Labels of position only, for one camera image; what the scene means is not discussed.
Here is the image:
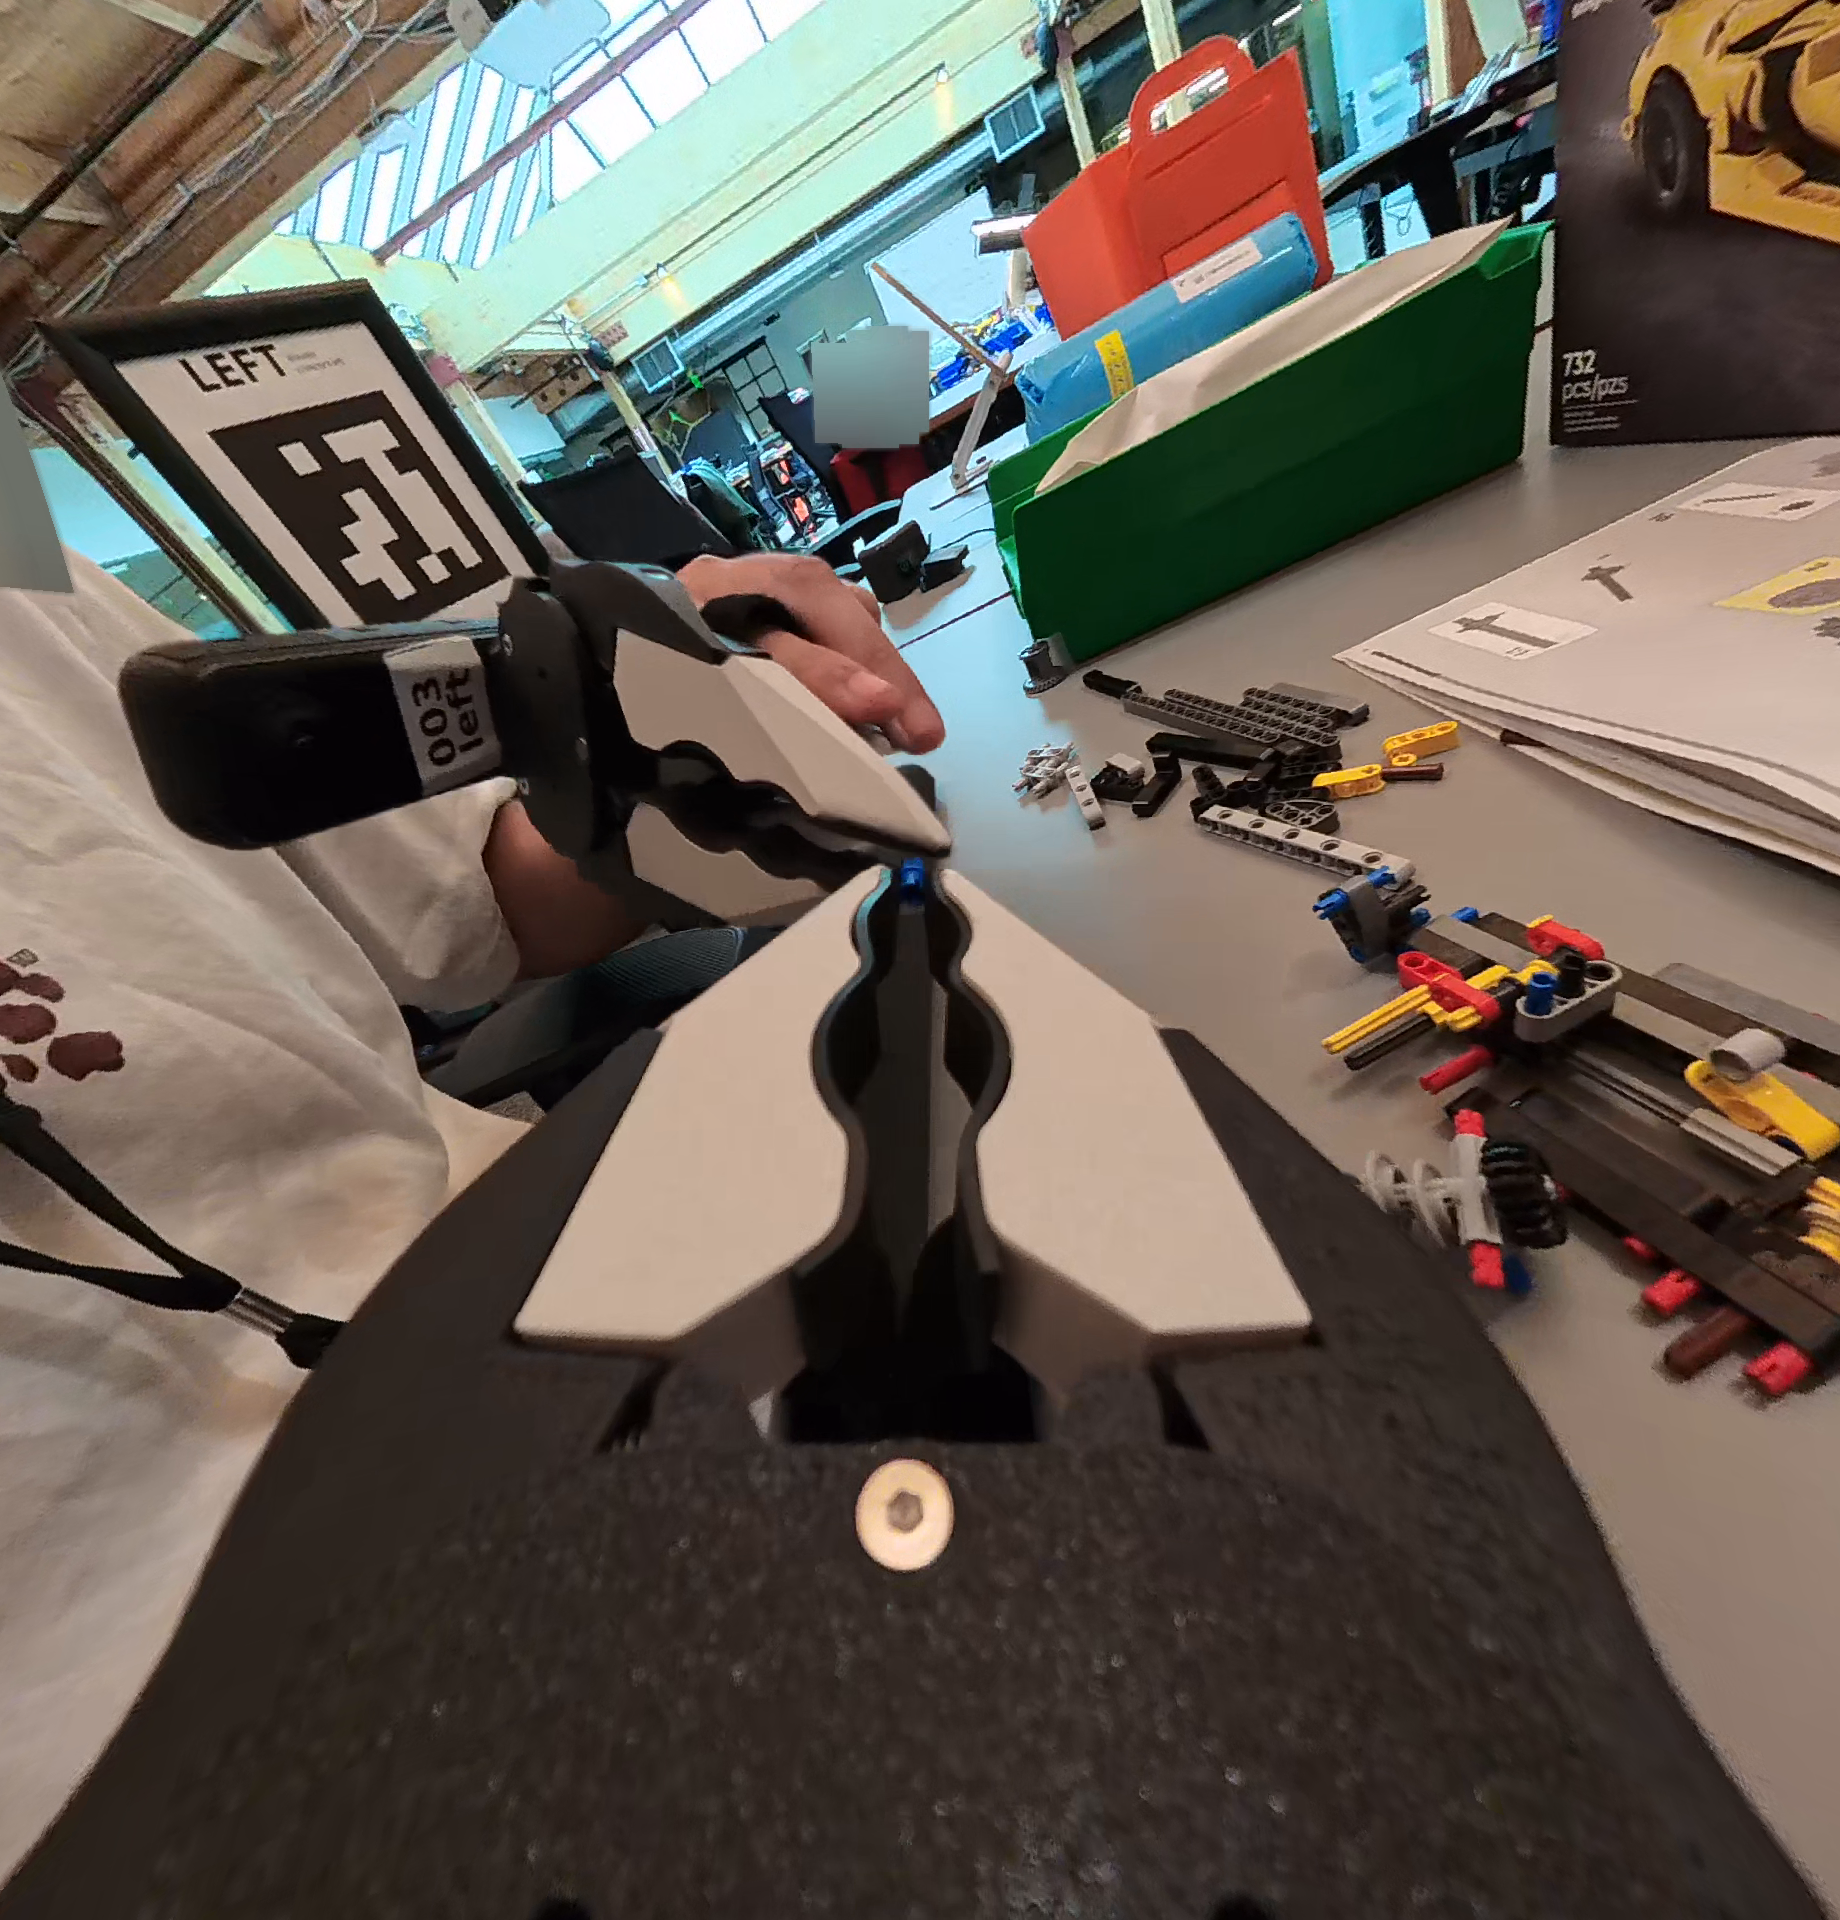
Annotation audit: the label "small black device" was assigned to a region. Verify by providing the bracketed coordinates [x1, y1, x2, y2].
[858, 515, 976, 606]

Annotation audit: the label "black lego beam pile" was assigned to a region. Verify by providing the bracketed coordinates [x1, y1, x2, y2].
[1083, 666, 1373, 818]

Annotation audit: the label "lego chassis assembly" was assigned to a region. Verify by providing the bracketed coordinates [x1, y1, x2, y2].
[1312, 869, 1840, 1397]

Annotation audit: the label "grey lego shock absorber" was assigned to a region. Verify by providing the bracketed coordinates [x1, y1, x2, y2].
[1362, 1130, 1570, 1294]

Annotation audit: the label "blue foam roll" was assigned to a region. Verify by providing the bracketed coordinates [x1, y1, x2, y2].
[1017, 210, 1321, 404]

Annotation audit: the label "light grey lego beam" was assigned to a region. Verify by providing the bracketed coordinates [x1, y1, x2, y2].
[1194, 801, 1419, 886]

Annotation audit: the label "light grey lego axle pieces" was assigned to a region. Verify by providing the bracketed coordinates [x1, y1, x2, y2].
[1013, 741, 1111, 828]

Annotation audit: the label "orange carry bag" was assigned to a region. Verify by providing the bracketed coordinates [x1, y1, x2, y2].
[1023, 36, 1334, 338]

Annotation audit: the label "black framed marker sign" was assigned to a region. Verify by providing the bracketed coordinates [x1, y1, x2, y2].
[34, 276, 556, 632]

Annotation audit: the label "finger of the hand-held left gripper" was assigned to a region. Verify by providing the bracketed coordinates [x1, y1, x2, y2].
[618, 628, 955, 866]
[632, 749, 940, 924]

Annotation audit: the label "lego instruction booklet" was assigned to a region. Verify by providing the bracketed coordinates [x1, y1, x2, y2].
[1332, 434, 1840, 889]

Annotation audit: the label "lego set box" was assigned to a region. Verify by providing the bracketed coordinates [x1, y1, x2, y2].
[1551, 0, 1840, 449]

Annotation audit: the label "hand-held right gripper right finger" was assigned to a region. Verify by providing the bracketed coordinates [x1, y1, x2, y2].
[920, 868, 1315, 1412]

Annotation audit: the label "green plastic bin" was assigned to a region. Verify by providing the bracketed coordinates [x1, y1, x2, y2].
[987, 222, 1554, 664]

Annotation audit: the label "person's left hand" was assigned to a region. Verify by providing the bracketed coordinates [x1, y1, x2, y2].
[680, 552, 950, 753]

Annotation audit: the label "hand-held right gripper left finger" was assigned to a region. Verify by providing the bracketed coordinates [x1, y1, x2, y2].
[513, 868, 905, 1449]

